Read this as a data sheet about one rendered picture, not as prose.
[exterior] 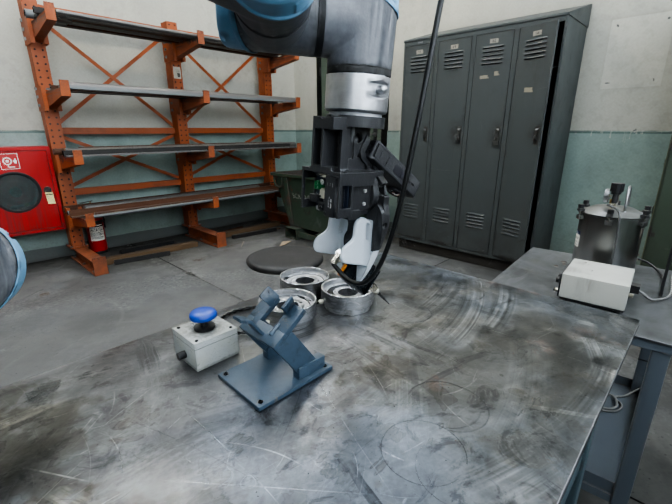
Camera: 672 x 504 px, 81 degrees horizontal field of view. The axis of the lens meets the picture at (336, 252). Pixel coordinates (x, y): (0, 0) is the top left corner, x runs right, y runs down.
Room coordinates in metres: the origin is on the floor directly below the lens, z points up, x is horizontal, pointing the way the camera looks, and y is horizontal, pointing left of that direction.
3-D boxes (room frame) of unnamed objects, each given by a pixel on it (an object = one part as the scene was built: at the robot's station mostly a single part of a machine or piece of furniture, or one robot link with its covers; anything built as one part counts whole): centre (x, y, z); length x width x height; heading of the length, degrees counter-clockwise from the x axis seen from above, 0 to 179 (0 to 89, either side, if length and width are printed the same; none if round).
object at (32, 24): (4.03, 1.40, 1.05); 2.38 x 0.70 x 2.10; 136
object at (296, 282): (0.77, 0.07, 0.82); 0.10 x 0.10 x 0.04
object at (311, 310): (0.65, 0.09, 0.82); 0.10 x 0.10 x 0.04
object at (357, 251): (0.48, -0.03, 0.98); 0.06 x 0.03 x 0.09; 132
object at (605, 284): (1.11, -0.80, 0.83); 0.41 x 0.19 x 0.30; 140
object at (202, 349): (0.53, 0.20, 0.82); 0.08 x 0.07 x 0.05; 136
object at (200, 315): (0.54, 0.20, 0.85); 0.04 x 0.04 x 0.05
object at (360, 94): (0.49, -0.03, 1.17); 0.08 x 0.08 x 0.05
